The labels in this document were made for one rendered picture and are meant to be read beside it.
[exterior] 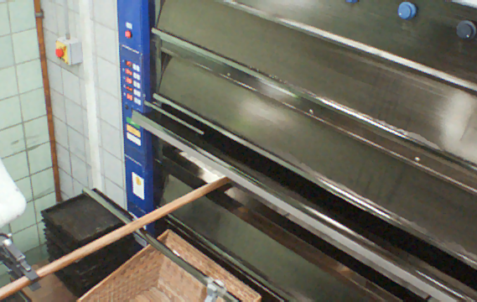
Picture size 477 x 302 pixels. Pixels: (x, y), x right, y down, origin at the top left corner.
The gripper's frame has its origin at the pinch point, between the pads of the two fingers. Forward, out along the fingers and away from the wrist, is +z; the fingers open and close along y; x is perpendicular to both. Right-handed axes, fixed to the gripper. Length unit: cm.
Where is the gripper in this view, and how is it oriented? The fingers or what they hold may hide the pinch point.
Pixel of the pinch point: (30, 278)
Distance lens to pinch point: 207.9
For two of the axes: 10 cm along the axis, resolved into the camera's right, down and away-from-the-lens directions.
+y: -0.5, 8.7, 5.0
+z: 7.2, 3.8, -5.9
